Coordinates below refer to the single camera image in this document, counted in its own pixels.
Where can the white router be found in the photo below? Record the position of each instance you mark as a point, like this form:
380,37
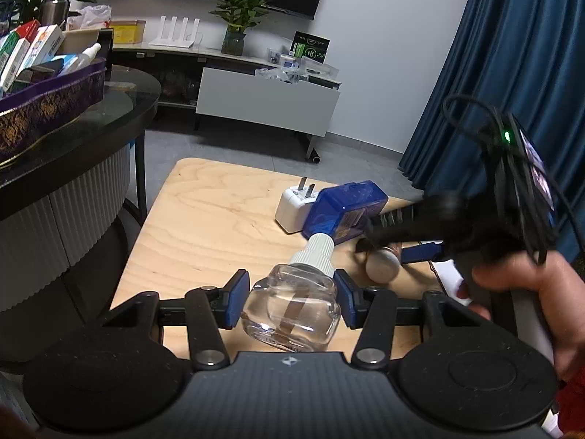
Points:
176,36

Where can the black box with green print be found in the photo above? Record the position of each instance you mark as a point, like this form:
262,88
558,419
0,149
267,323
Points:
311,45

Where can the green white carton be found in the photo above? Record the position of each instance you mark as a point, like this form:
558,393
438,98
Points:
13,64

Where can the red white carton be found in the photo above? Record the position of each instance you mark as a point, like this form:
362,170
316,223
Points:
23,32

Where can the orange-rimmed white tray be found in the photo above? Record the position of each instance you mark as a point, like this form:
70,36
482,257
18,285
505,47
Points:
450,279

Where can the clear glass liquid bottle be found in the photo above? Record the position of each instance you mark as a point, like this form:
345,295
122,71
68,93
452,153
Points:
292,302

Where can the white blue orange carton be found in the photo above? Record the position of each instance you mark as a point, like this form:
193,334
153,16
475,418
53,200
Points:
43,45

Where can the red printed box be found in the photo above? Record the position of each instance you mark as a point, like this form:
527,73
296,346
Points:
573,402

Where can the clear spray bottle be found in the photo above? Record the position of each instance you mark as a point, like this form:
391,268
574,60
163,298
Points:
80,59

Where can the white plastic bag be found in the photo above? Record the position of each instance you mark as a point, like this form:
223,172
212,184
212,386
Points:
91,16

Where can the steel cup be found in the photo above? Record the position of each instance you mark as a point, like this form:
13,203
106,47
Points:
54,11

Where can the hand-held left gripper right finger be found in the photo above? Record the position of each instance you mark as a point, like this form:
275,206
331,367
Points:
347,299

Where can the blue curtain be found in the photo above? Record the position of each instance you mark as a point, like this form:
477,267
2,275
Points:
502,32

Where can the white television cabinet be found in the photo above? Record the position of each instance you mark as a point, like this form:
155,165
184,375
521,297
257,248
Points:
265,100

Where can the purple patterned box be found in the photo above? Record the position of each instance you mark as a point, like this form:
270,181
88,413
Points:
45,109

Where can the white power adapter plug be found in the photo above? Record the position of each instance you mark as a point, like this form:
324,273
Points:
290,210

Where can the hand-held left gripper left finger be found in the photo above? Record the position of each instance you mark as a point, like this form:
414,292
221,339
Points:
237,299

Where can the blue plastic box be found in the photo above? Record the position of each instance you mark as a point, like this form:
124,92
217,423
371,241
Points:
338,210

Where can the green plant in glass vase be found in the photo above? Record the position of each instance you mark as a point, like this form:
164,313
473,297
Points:
235,18

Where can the brown cardboard box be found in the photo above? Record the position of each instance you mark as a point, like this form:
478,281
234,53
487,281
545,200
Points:
82,41

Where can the black glass table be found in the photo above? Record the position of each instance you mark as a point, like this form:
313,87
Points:
128,96

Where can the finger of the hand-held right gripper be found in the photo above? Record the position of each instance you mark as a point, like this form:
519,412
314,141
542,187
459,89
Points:
393,226
422,251

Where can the yellow tin box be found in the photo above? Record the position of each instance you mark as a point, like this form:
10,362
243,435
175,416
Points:
128,32

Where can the small white-cap bottle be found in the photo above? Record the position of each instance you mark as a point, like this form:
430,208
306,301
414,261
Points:
381,265

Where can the clear plastic packaging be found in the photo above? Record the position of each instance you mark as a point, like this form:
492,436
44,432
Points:
279,74

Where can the person's right hand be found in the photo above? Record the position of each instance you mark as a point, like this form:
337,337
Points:
557,292

